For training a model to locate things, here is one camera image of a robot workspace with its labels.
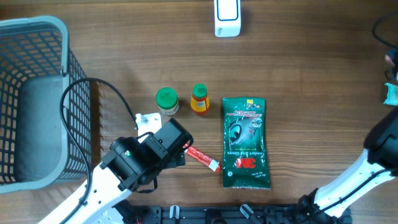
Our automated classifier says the green lid spice jar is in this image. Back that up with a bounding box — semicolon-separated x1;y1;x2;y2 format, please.
155;87;179;116

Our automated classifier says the red sauce bottle green cap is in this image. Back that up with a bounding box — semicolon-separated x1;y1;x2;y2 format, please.
190;83;210;116

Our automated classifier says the green 3M gloves packet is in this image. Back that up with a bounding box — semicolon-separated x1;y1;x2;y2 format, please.
222;97;271;190

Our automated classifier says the teal wet wipes packet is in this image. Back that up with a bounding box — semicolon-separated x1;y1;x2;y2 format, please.
384;83;398;106

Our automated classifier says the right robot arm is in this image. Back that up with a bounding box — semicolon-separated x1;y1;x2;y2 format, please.
296;106;397;223

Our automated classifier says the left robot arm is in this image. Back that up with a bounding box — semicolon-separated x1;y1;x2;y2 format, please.
41;118;193;223

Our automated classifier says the grey plastic mesh basket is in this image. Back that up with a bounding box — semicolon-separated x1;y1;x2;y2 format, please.
1;16;91;194

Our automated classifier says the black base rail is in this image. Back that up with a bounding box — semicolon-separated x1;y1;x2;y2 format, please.
114;203;353;224

